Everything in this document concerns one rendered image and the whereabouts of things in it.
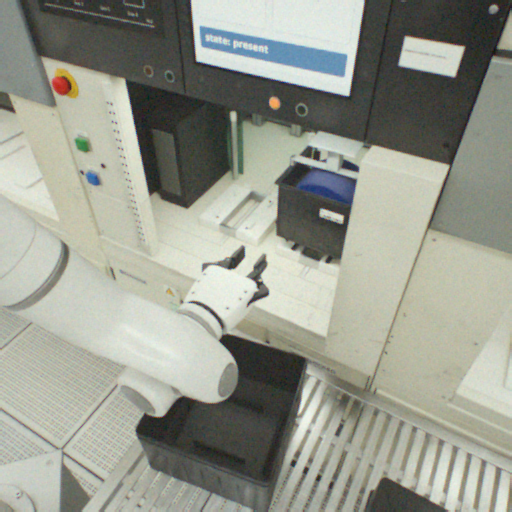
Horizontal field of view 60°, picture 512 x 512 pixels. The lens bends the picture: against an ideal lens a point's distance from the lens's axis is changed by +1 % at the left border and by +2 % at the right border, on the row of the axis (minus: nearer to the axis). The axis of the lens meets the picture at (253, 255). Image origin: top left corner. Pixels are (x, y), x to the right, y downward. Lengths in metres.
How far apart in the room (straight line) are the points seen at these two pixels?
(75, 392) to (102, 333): 1.61
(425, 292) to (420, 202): 0.24
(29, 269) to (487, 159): 0.59
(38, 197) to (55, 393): 0.90
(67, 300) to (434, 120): 0.54
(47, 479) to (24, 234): 0.76
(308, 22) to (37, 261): 0.49
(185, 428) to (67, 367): 1.21
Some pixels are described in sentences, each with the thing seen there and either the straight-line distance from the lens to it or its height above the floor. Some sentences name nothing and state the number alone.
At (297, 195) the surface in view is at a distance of 1.12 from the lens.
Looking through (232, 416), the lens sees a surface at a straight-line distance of 1.11.
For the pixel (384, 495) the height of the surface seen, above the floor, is 0.86.
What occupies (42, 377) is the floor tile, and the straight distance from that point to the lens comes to 2.25.
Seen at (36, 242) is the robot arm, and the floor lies 1.47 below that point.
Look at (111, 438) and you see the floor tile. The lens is 2.00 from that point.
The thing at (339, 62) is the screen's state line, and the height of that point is 1.52.
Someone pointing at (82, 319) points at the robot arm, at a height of 1.37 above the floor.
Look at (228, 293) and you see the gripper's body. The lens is 0.73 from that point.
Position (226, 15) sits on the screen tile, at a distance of 0.78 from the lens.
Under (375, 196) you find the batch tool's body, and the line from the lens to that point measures 0.73.
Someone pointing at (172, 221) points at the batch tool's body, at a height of 0.87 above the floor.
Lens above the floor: 1.77
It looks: 44 degrees down
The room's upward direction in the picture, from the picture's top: straight up
